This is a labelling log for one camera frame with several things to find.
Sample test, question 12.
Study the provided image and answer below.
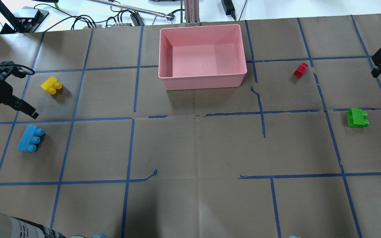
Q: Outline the aluminium frame post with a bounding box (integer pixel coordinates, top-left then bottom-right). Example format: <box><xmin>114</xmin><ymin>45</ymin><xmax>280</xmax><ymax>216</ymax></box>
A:
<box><xmin>184</xmin><ymin>0</ymin><xmax>201</xmax><ymax>27</ymax></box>

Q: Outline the yellow toy block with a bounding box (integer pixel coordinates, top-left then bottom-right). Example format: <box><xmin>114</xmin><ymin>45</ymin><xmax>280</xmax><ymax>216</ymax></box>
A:
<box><xmin>40</xmin><ymin>76</ymin><xmax>63</xmax><ymax>95</ymax></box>

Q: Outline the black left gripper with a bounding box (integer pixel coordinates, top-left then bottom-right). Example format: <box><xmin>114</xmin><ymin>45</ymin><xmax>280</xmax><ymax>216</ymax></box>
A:
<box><xmin>0</xmin><ymin>61</ymin><xmax>39</xmax><ymax>119</ymax></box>

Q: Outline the green toy block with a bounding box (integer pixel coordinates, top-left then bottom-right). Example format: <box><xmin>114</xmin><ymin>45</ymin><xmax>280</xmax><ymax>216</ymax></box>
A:
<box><xmin>346</xmin><ymin>108</ymin><xmax>369</xmax><ymax>128</ymax></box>

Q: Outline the blue toy block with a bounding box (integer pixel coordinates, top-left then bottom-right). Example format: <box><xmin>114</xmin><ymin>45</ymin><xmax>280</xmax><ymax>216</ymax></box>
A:
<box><xmin>16</xmin><ymin>125</ymin><xmax>45</xmax><ymax>153</ymax></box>

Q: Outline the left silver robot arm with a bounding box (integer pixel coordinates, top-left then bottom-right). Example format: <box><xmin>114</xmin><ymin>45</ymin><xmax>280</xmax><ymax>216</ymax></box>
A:
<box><xmin>0</xmin><ymin>61</ymin><xmax>64</xmax><ymax>238</ymax></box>

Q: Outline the black power adapter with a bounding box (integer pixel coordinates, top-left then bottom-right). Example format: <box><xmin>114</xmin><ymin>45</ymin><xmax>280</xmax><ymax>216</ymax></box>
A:
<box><xmin>221</xmin><ymin>0</ymin><xmax>236</xmax><ymax>19</ymax></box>

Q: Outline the red toy block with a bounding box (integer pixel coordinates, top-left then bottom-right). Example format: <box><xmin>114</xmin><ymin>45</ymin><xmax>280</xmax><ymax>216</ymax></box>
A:
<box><xmin>293</xmin><ymin>63</ymin><xmax>308</xmax><ymax>78</ymax></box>

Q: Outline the pink plastic box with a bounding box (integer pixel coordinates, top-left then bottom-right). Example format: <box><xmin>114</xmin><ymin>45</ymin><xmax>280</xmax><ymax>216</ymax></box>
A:
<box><xmin>158</xmin><ymin>24</ymin><xmax>247</xmax><ymax>91</ymax></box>

